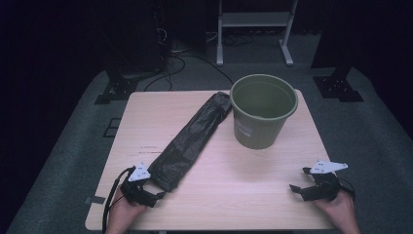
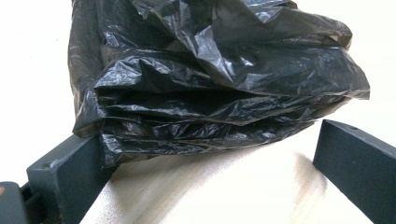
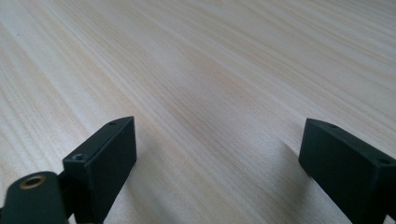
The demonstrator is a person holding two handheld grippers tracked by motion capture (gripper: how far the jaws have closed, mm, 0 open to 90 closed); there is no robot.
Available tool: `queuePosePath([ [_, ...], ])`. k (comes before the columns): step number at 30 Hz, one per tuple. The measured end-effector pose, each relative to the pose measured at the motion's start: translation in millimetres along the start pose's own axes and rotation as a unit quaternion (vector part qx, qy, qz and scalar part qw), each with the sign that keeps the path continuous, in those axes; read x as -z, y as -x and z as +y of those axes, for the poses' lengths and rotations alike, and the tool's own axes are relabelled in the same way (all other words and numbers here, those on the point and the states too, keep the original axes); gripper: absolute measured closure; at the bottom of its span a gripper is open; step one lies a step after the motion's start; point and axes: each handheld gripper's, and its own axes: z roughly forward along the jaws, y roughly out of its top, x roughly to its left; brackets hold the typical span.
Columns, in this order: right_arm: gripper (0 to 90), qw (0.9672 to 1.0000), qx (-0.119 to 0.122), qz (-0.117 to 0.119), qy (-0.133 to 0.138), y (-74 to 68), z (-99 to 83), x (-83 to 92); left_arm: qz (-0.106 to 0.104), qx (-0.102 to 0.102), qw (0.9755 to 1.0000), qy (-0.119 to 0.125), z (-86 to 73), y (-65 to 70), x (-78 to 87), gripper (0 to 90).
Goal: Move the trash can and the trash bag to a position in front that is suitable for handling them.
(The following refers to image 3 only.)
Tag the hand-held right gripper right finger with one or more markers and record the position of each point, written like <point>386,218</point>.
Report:
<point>345,165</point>

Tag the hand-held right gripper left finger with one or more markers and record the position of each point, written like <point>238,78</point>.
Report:
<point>102,161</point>

